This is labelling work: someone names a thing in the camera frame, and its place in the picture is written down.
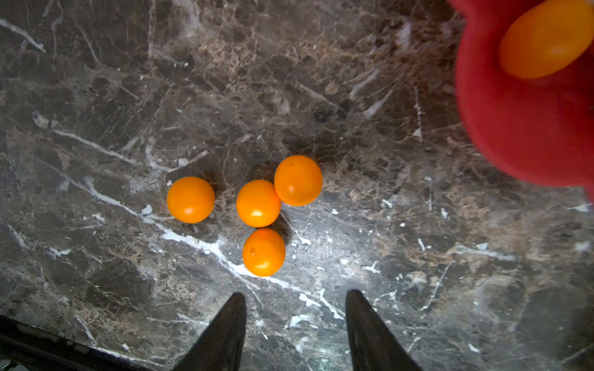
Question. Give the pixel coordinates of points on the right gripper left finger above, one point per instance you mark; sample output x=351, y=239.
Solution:
x=221, y=344

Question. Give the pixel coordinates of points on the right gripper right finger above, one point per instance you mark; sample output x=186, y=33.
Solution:
x=372, y=345

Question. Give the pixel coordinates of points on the orange tangerine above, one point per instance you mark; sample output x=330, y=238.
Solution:
x=547, y=38
x=298, y=181
x=190, y=200
x=258, y=204
x=264, y=252

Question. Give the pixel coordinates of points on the orange tangerine bottom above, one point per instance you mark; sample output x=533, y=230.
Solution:
x=547, y=38

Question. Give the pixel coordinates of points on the red flower-shaped fruit bowl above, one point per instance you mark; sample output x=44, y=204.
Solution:
x=538, y=131

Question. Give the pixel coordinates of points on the orange tangerine top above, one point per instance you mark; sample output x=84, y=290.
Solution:
x=298, y=181

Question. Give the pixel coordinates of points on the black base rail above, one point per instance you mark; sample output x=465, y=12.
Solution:
x=25, y=347

